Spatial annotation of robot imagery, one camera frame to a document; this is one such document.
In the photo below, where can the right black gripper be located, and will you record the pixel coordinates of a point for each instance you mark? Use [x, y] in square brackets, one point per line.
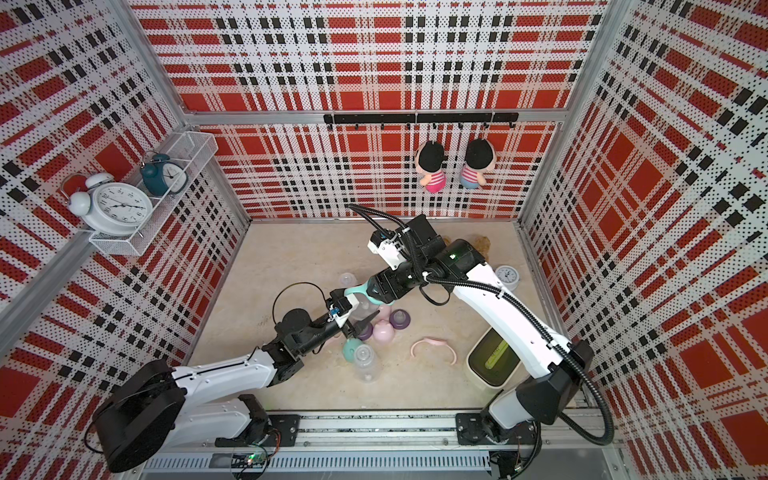
[387, 280]

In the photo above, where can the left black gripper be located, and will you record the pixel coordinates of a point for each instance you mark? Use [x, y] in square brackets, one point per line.
[348, 329]

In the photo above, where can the clear baby bottle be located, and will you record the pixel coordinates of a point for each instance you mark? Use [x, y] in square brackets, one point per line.
[363, 309]
[367, 364]
[347, 280]

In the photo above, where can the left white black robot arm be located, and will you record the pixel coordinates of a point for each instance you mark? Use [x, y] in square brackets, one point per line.
[160, 407]

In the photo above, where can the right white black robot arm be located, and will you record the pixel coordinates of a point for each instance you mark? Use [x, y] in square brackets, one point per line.
[417, 256]

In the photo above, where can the pink bottle cap upper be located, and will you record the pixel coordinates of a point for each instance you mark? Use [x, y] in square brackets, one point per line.
[384, 312]

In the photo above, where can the pink bottle cap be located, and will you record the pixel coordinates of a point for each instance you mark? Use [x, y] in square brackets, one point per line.
[384, 312]
[383, 332]

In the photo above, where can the pink bottle cap lower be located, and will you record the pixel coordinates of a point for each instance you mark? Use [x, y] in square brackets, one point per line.
[383, 332]

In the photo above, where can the brown plush toy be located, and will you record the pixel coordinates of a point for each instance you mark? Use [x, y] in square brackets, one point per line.
[473, 244]

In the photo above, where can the small white alarm clock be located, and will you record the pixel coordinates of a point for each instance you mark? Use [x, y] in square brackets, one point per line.
[509, 276]

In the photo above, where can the white bin green inside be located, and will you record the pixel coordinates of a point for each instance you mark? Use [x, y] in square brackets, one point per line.
[491, 363]

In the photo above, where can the doll with pink dress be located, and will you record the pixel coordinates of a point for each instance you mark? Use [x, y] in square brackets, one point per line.
[429, 164]

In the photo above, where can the doll with striped shirt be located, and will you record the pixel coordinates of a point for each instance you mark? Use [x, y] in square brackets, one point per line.
[480, 158]

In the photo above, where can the green circuit board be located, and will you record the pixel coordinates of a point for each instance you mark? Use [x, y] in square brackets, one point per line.
[248, 461]

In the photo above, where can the teal alarm clock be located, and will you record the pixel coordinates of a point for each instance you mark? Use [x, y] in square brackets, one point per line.
[161, 176]

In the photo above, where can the large white alarm clock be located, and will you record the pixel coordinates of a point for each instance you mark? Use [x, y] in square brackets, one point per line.
[109, 207]

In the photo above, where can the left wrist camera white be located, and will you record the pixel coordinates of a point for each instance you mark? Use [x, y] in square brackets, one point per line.
[339, 307]

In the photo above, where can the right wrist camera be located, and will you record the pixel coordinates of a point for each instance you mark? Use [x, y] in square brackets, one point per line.
[390, 248]

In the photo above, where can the pink bottle handle right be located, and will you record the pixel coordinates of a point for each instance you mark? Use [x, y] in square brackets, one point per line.
[434, 343]

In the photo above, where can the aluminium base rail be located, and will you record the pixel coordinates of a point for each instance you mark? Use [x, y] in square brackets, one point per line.
[404, 443]

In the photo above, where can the black hook rail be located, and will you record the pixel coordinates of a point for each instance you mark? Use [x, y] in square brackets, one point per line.
[483, 118]

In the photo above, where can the white wire wall shelf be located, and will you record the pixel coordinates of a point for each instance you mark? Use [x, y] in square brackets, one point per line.
[193, 151]

